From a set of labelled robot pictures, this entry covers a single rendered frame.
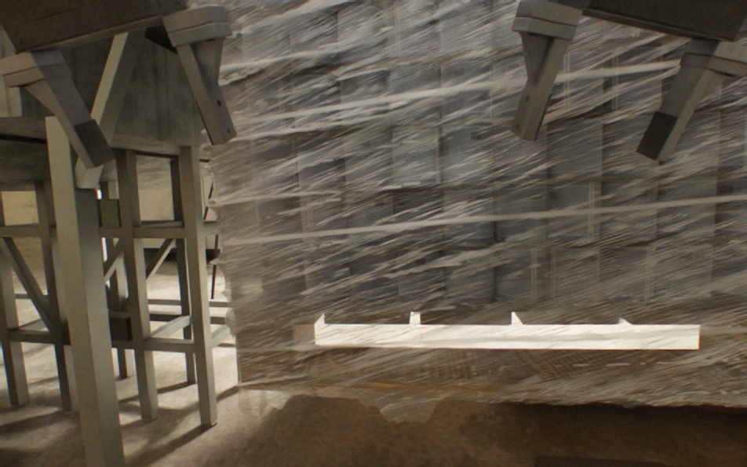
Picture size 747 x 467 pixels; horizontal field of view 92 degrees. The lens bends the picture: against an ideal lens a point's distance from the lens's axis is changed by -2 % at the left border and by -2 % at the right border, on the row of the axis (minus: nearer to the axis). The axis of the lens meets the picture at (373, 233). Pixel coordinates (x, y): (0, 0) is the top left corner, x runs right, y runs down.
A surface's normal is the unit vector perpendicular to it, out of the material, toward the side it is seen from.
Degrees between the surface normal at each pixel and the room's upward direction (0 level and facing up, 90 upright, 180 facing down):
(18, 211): 90
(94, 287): 90
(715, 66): 114
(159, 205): 90
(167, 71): 90
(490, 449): 0
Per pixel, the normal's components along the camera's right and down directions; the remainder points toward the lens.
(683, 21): 0.07, 0.51
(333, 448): -0.01, -0.99
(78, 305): -0.14, 0.12
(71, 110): 0.98, -0.12
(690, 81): -0.99, -0.11
